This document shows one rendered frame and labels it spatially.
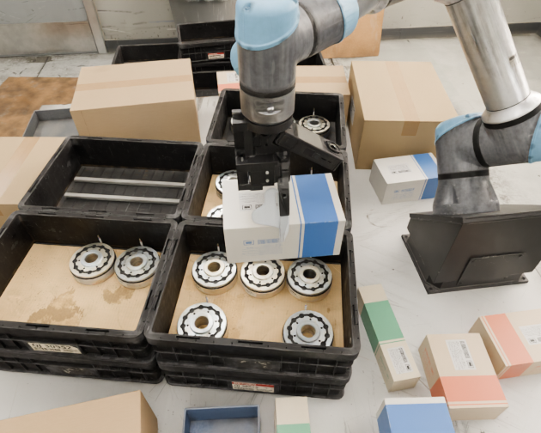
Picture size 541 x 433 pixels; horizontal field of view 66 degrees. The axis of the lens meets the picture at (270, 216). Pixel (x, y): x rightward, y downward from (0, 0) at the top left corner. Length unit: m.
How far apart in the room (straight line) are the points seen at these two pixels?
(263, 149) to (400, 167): 0.81
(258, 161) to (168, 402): 0.60
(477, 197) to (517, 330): 0.31
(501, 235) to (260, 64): 0.74
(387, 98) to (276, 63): 0.99
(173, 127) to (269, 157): 0.92
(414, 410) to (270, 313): 0.34
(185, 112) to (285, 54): 0.98
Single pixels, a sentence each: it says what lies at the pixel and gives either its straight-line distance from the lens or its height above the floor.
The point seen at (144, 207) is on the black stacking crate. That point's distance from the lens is 1.18.
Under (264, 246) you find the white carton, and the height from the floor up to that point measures 1.09.
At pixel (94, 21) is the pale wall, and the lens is 4.02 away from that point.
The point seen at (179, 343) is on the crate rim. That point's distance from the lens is 0.81.
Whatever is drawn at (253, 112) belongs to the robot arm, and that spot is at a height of 1.33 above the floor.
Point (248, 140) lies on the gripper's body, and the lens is 0.61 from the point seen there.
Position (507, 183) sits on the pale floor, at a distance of 2.82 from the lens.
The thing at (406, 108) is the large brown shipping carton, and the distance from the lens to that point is 1.46.
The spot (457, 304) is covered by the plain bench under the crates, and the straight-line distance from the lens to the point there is 1.20.
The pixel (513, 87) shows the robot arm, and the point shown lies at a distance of 0.99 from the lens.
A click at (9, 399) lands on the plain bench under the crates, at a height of 0.70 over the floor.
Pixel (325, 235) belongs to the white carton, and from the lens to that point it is 0.71.
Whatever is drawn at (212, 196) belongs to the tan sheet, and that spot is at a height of 0.83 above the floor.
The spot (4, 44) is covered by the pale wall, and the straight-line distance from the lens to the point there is 4.36.
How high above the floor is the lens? 1.63
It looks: 46 degrees down
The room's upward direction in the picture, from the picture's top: straight up
